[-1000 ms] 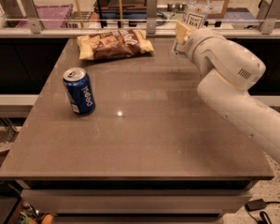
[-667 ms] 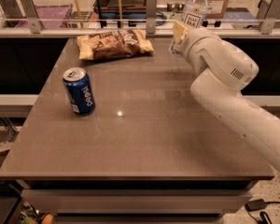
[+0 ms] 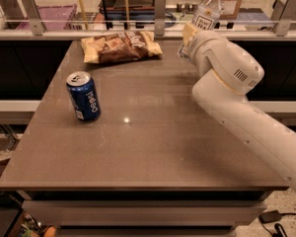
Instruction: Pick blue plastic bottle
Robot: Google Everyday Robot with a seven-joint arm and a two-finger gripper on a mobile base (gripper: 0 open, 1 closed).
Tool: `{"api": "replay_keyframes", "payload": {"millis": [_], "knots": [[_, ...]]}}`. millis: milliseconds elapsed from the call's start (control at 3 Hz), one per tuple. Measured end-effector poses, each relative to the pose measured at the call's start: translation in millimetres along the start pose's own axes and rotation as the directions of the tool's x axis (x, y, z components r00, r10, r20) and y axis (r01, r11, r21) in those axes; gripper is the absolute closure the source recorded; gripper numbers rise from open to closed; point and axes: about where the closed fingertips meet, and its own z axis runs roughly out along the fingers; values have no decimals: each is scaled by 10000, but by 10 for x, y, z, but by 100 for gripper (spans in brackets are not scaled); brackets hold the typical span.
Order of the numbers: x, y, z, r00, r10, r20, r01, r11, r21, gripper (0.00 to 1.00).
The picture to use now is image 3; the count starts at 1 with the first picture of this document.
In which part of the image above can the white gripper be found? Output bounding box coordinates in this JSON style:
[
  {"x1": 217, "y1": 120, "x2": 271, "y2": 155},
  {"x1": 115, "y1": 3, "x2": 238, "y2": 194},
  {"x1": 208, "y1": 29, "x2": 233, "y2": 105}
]
[{"x1": 183, "y1": 23, "x2": 234, "y2": 78}]

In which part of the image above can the clear plastic water bottle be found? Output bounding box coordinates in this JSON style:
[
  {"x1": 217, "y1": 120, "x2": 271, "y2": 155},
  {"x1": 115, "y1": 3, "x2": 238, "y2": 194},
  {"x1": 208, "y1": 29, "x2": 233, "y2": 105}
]
[{"x1": 178, "y1": 0, "x2": 221, "y2": 59}]

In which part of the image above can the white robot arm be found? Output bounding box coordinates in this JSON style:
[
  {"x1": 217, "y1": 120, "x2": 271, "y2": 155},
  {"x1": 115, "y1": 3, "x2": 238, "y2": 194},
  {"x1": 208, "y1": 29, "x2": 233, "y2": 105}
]
[{"x1": 180, "y1": 23, "x2": 296, "y2": 193}]

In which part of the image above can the brown yellow snack bag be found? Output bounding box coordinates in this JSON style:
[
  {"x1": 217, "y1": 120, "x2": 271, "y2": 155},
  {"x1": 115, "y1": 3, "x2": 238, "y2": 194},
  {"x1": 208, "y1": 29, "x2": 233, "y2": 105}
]
[{"x1": 81, "y1": 31, "x2": 163, "y2": 64}]

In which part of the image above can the blue Pepsi soda can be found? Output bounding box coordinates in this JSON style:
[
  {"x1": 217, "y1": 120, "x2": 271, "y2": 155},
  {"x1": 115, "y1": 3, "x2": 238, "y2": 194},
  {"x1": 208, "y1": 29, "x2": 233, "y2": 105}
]
[{"x1": 66, "y1": 71, "x2": 101, "y2": 121}]

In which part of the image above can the purple plastic crate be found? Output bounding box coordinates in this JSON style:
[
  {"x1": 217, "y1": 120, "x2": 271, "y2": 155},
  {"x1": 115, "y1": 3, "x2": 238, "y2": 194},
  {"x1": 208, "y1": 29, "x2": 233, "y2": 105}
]
[{"x1": 16, "y1": 3, "x2": 79, "y2": 31}]

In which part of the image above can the black power adapter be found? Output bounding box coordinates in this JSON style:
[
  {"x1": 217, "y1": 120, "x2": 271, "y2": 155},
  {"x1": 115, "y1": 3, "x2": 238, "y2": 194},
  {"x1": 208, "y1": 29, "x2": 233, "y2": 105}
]
[{"x1": 259, "y1": 210, "x2": 282, "y2": 223}]

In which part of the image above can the grey table base drawer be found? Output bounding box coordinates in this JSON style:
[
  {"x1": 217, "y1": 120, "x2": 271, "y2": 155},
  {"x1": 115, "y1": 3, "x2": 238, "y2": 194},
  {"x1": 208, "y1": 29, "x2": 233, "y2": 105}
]
[{"x1": 23, "y1": 200, "x2": 266, "y2": 237}]

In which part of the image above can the middle metal railing bracket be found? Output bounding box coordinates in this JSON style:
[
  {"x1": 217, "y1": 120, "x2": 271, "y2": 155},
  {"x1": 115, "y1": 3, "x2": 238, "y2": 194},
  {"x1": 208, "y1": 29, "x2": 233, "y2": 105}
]
[{"x1": 154, "y1": 0, "x2": 166, "y2": 37}]

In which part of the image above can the metal railing bracket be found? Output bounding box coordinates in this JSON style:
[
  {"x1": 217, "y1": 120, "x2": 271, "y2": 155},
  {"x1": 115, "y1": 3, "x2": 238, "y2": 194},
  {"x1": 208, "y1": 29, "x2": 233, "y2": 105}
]
[
  {"x1": 21, "y1": 0, "x2": 44, "y2": 36},
  {"x1": 154, "y1": 0, "x2": 166, "y2": 37},
  {"x1": 273, "y1": 0, "x2": 296, "y2": 37}
]

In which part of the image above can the right metal railing bracket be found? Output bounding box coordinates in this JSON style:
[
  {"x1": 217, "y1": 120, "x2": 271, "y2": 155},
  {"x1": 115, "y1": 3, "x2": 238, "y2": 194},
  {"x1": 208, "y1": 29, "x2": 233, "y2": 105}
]
[{"x1": 273, "y1": 0, "x2": 296, "y2": 37}]

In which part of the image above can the left metal railing bracket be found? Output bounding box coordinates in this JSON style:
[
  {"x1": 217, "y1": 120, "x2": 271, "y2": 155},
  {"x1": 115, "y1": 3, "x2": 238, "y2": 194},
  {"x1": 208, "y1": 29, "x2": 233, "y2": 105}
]
[{"x1": 21, "y1": 0, "x2": 44, "y2": 36}]

